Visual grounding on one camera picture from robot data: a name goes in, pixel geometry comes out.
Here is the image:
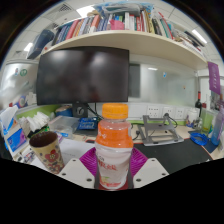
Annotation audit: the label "pile of white napkins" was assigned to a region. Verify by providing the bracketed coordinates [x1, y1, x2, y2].
[19, 111, 51, 134]

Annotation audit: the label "blue coiled cable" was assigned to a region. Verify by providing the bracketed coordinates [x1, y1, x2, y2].
[189, 132, 209, 147]

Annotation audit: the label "small blue box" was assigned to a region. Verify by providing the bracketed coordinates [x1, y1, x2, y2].
[77, 117, 99, 131]

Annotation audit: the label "floral patterned ceramic mug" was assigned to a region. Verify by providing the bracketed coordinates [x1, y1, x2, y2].
[28, 130, 66, 175]

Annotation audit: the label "clear plastic box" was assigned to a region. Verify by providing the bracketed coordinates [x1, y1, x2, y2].
[48, 115, 81, 136]

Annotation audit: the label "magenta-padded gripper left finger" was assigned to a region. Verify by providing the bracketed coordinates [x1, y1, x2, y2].
[57, 147, 101, 190]

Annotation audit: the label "grey metal laptop stand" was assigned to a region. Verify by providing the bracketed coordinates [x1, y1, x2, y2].
[137, 113, 185, 147]

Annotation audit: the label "orange-capped drink bottle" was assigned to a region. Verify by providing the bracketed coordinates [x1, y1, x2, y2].
[94, 103, 135, 191]

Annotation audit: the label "dark wine bottle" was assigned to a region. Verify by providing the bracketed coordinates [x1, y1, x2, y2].
[194, 90, 204, 118]

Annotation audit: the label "black desk mat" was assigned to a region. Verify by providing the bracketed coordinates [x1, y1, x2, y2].
[133, 138, 214, 175]

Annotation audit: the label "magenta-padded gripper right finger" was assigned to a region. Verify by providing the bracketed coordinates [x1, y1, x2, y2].
[126, 147, 170, 190]

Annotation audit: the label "white wall sockets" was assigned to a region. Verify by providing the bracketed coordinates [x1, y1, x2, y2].
[146, 104, 186, 120]

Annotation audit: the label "purple hanging banner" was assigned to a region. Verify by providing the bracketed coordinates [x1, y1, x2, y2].
[207, 61, 222, 96]

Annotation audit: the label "black computer monitor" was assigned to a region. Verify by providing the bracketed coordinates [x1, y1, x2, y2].
[35, 46, 130, 118]

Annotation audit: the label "round blue tin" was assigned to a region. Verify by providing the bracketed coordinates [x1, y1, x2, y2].
[54, 105, 74, 118]

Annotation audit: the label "blue white tissue box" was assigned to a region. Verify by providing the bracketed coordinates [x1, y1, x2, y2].
[0, 105, 28, 155]

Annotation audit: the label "white paper sheet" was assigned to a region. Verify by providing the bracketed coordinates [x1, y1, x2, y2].
[31, 138, 96, 168]

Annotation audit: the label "purple translucent water bottle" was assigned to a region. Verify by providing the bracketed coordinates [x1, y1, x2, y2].
[210, 106, 224, 146]

